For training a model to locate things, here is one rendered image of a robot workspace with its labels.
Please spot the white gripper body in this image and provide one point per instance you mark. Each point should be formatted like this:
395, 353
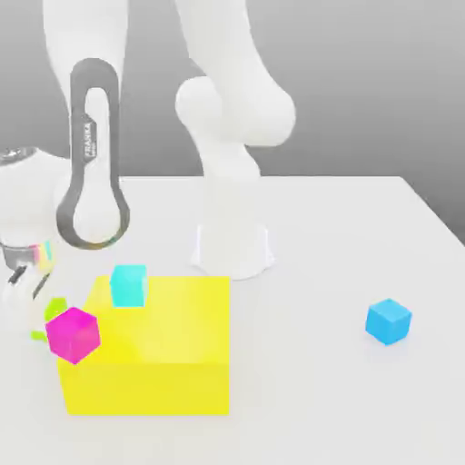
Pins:
20, 305

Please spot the small green cube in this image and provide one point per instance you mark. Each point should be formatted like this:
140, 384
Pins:
56, 307

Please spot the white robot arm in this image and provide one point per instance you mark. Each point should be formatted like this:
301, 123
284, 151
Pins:
232, 109

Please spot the small magenta cube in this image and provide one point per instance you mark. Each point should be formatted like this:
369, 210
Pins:
72, 334

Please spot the small cyan cube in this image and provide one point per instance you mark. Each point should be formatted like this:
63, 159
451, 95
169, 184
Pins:
128, 287

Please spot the small blue cube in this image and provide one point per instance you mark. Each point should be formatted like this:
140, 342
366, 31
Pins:
388, 321

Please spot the large yellow box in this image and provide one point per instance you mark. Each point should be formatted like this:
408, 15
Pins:
163, 348

